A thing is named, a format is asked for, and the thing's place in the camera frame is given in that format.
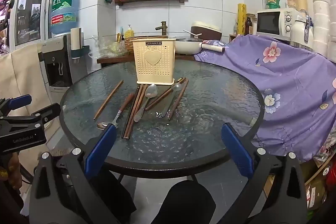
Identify teal cup holder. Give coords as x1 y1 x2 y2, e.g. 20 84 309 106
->
71 46 91 60

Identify white paper cup stack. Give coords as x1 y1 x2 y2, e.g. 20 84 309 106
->
71 27 82 49

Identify yellow roll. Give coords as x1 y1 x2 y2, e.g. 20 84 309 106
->
238 4 247 35

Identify person's leg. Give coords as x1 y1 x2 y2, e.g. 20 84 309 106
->
157 180 216 224

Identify woven basin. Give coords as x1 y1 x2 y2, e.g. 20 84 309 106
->
124 35 168 52

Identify blue water jug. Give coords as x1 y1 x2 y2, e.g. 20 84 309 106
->
49 0 80 35

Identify brown and cream rice cooker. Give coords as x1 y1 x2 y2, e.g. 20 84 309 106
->
190 21 222 42

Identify white rice paddle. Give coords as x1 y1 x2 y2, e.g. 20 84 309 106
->
183 29 202 37

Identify red plastic bag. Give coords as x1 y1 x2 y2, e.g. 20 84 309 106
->
324 161 336 193

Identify wooden counter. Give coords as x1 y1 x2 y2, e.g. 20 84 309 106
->
97 52 196 68

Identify set of wooden chopsticks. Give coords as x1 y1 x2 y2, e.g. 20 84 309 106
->
93 77 189 139

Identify person's left hand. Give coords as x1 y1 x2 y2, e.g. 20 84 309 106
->
0 154 24 189

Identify white microwave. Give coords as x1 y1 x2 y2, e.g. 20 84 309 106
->
256 8 302 42

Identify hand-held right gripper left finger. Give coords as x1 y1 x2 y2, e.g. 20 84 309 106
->
28 124 118 224

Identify stack of white paper bowls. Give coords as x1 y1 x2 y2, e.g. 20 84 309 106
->
312 0 336 56

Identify wooden handled metal spoon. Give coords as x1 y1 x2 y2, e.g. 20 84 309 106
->
97 93 135 130

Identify brown glass bottle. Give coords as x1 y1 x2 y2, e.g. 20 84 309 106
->
245 16 253 35

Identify clear plastic bags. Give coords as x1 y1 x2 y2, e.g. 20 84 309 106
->
89 35 127 58

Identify aluminium framed window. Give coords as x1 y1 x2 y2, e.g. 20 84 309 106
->
13 0 58 47

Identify water dispenser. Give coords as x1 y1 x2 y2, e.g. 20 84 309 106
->
39 32 88 94

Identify white pot with lid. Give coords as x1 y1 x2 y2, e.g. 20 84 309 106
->
175 38 226 55

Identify bronze faucet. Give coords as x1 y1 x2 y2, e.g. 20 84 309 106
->
155 21 168 36

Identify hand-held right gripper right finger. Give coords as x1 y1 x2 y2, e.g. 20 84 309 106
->
221 122 308 224

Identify cream plastic utensil holder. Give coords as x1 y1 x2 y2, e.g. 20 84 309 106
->
132 38 176 84

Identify purple floral cloth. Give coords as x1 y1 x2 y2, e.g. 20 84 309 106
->
194 34 336 164

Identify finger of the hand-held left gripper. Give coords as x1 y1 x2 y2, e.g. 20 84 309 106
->
0 94 32 117
0 102 62 126

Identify white thermos jug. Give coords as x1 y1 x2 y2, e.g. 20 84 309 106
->
291 14 314 50

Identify brown wooden chopstick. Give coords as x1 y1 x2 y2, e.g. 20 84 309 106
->
145 78 186 111

